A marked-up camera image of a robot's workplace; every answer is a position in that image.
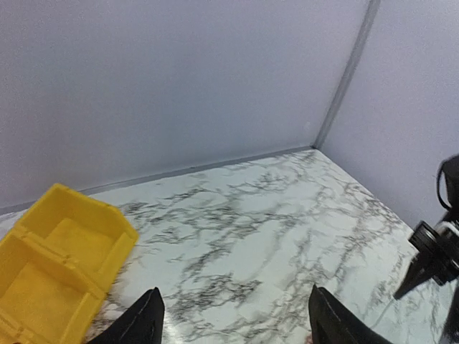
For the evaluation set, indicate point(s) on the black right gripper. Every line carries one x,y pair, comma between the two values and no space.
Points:
442,267

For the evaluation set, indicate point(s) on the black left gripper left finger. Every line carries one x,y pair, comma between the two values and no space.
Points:
141,323

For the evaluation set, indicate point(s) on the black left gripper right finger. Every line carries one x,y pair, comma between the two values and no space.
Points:
331,322

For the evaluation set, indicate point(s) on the yellow plastic bin right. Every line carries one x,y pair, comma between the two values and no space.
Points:
92,234

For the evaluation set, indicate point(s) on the yellow plastic bin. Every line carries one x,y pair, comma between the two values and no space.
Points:
92,234
44,298

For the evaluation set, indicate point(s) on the yellow plastic bin middle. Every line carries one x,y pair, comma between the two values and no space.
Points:
44,298

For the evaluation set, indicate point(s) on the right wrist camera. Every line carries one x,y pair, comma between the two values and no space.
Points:
425,239

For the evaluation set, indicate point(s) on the aluminium corner post right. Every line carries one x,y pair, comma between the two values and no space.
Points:
348,73

